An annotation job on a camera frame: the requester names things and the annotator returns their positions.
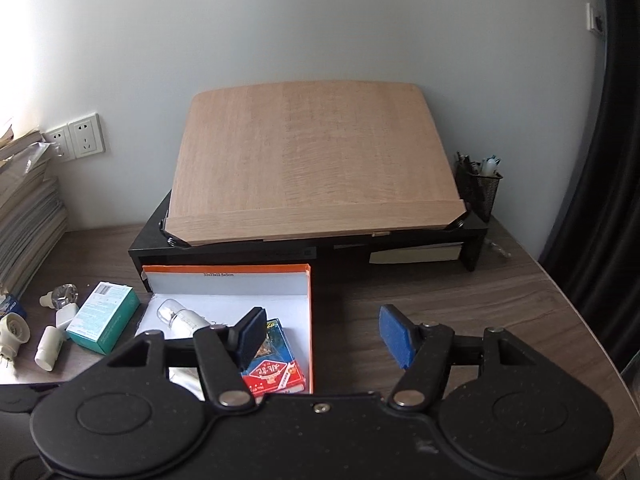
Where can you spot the white wall switch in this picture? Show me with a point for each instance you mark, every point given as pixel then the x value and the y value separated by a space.
pixel 592 17

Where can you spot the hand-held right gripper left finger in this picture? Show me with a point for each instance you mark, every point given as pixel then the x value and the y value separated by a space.
pixel 250 340

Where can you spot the white power adapter box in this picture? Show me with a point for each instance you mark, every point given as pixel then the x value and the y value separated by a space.
pixel 182 380

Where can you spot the black mesh pen holder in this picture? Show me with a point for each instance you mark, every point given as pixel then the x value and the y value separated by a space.
pixel 477 195

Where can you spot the clear glass bottle white cap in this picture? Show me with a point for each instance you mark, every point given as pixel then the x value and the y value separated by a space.
pixel 62 296

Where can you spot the playing card box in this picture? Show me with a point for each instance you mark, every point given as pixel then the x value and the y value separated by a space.
pixel 272 370

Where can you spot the white wall socket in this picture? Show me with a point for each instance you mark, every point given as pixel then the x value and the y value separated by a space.
pixel 86 135
pixel 57 142

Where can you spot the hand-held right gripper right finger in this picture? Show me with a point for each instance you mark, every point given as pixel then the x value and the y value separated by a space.
pixel 397 340

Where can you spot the stack of books and papers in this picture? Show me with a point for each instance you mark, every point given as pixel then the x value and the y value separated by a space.
pixel 25 220

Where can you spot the black desk riser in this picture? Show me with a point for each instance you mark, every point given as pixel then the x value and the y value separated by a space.
pixel 475 240

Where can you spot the clear plastic bag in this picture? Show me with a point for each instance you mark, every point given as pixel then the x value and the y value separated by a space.
pixel 37 152

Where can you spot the blue tissue pack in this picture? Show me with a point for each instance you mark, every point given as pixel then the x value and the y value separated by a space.
pixel 10 305

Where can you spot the black stand bracket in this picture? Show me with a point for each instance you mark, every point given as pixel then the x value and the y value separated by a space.
pixel 171 236
pixel 461 220

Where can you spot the teal cardboard box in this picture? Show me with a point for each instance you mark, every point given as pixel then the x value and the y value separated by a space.
pixel 100 317

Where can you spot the white mosquito heater with bottle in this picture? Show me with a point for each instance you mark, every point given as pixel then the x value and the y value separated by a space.
pixel 190 324

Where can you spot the white pill bottle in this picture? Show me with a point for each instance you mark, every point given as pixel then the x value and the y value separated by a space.
pixel 47 347

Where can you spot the orange and white box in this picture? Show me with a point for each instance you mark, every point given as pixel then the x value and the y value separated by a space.
pixel 225 290

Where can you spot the wooden book stand board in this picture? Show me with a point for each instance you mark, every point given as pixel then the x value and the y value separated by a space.
pixel 310 160

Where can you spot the white plug-in mosquito heater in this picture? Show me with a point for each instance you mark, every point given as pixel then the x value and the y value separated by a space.
pixel 12 332

